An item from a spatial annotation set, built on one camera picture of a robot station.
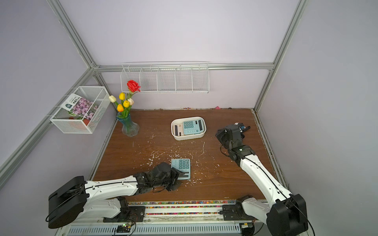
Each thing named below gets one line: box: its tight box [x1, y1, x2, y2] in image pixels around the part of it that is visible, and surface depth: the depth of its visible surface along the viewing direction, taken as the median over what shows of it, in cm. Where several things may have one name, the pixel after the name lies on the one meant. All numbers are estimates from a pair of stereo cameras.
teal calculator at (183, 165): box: [170, 158, 191, 180], surface depth 91 cm
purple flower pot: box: [61, 93, 99, 126], surface depth 75 cm
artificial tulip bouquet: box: [108, 79, 142, 124], surface depth 86 cm
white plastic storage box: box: [170, 116, 207, 141], surface depth 104 cm
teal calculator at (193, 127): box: [183, 118, 204, 135], surface depth 104 cm
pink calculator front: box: [172, 123, 185, 137], surface depth 105 cm
